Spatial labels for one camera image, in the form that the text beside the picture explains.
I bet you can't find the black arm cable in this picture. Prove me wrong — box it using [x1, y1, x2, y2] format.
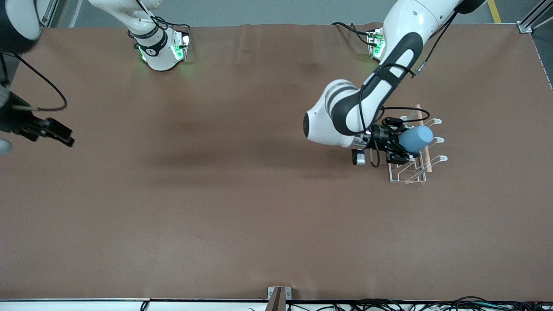
[0, 52, 68, 112]
[361, 11, 458, 168]

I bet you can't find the black right base cable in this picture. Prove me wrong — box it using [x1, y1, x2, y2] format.
[153, 16, 191, 48]

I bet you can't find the brown table cover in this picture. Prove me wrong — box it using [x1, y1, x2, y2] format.
[0, 22, 553, 301]

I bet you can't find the black base cable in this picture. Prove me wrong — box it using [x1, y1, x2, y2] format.
[153, 16, 191, 48]
[332, 22, 376, 46]

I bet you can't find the aluminium frame post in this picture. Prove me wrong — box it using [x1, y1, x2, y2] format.
[517, 0, 553, 34]
[37, 0, 59, 27]

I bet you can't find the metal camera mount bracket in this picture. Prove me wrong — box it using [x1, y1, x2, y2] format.
[267, 286, 292, 311]

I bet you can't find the white wire cup rack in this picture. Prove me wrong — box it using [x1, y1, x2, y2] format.
[384, 104, 448, 185]

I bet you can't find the black left base cable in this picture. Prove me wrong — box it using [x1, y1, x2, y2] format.
[332, 22, 376, 46]

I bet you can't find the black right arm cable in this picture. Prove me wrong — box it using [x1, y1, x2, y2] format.
[0, 52, 68, 112]

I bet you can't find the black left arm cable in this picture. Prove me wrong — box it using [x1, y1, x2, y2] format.
[361, 11, 458, 168]

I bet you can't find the black cable bundle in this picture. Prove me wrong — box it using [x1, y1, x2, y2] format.
[248, 296, 553, 311]

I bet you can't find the blue plastic cup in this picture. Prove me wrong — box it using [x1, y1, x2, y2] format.
[398, 125, 434, 154]

